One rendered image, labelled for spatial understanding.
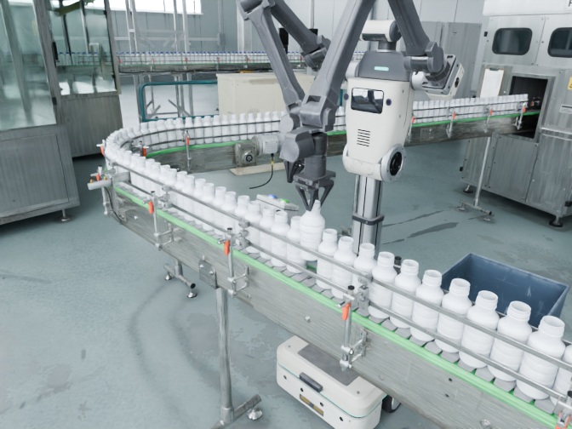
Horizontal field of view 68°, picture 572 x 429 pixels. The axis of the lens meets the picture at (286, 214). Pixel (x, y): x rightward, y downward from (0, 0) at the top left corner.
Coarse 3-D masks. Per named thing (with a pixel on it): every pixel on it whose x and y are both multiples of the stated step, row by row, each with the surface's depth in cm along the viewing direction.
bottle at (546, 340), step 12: (540, 324) 81; (552, 324) 81; (564, 324) 78; (540, 336) 80; (552, 336) 78; (540, 348) 79; (552, 348) 78; (564, 348) 79; (528, 360) 82; (540, 360) 80; (528, 372) 82; (540, 372) 80; (552, 372) 80; (552, 384) 82; (528, 396) 83; (540, 396) 82
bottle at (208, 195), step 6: (204, 186) 147; (210, 186) 146; (204, 192) 147; (210, 192) 147; (204, 198) 147; (210, 198) 147; (204, 210) 149; (210, 210) 148; (204, 216) 150; (210, 216) 149; (204, 228) 152; (210, 228) 151
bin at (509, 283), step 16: (464, 256) 148; (480, 256) 148; (448, 272) 139; (464, 272) 151; (480, 272) 150; (496, 272) 146; (512, 272) 142; (528, 272) 138; (448, 288) 143; (480, 288) 151; (496, 288) 147; (512, 288) 143; (528, 288) 139; (544, 288) 136; (560, 288) 133; (528, 304) 141; (544, 304) 137; (560, 304) 128; (528, 320) 142
